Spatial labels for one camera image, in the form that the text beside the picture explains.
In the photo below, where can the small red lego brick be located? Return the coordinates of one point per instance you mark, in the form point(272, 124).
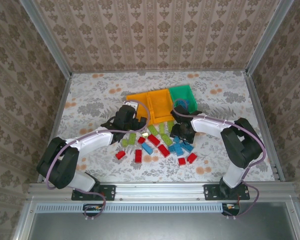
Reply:
point(181, 161)
point(141, 140)

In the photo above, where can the grey metal sheet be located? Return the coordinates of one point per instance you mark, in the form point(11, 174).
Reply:
point(160, 227)

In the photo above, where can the small connector board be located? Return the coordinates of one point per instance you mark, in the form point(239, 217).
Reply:
point(231, 207)
point(92, 207)

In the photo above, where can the small yellow lego piece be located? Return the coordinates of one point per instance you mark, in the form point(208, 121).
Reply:
point(145, 134)

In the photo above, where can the orange plastic bin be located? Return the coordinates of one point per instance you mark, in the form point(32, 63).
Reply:
point(160, 105)
point(133, 98)

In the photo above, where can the aluminium frame post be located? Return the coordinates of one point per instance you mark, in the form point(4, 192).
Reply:
point(268, 37)
point(46, 38)

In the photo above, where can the green plastic bin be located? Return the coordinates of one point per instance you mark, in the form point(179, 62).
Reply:
point(181, 91)

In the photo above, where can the floral table cover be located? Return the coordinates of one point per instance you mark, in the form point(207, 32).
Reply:
point(102, 82)

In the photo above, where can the green lego brick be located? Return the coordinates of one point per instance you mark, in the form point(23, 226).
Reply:
point(170, 125)
point(132, 138)
point(166, 139)
point(152, 129)
point(162, 128)
point(125, 142)

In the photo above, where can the aluminium front beam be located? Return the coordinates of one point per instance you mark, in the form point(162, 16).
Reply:
point(160, 190)

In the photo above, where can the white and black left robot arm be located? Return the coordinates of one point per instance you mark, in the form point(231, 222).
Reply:
point(95, 142)

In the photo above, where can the aluminium side rail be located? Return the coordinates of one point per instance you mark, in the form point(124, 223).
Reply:
point(261, 120)
point(58, 117)

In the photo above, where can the light blue lego brick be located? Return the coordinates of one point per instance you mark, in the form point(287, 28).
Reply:
point(147, 148)

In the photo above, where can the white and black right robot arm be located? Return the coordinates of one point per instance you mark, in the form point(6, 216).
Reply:
point(210, 126)

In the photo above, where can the small blue lego brick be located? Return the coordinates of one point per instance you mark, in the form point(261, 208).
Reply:
point(171, 149)

